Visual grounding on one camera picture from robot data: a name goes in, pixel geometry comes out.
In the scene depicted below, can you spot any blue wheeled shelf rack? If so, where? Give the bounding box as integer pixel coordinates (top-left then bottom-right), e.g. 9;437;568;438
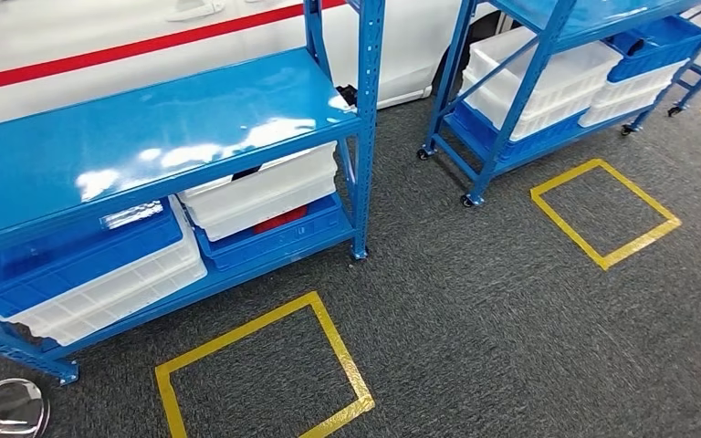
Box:
416;0;701;209

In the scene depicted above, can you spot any blue metal shelf rack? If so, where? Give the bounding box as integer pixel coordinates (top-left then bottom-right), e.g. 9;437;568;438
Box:
0;0;387;387

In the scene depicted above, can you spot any red plastic piece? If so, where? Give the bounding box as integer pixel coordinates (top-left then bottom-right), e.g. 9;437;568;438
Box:
252;205;309;235

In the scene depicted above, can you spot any blue plastic crate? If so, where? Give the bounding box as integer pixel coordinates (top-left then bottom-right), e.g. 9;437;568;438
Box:
450;99;588;162
194;192;346;272
0;198;185;319
604;15;701;84

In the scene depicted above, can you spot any white plastic crate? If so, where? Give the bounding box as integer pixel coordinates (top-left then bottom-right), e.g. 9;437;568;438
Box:
462;26;623;142
578;58;689;129
0;196;208;348
176;141;340;243

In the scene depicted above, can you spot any white car red stripe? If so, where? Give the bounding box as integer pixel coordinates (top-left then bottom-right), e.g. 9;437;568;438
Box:
0;0;512;131

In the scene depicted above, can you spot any small black plastic bracket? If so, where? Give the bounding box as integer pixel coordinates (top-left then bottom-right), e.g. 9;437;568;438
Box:
335;84;361;109

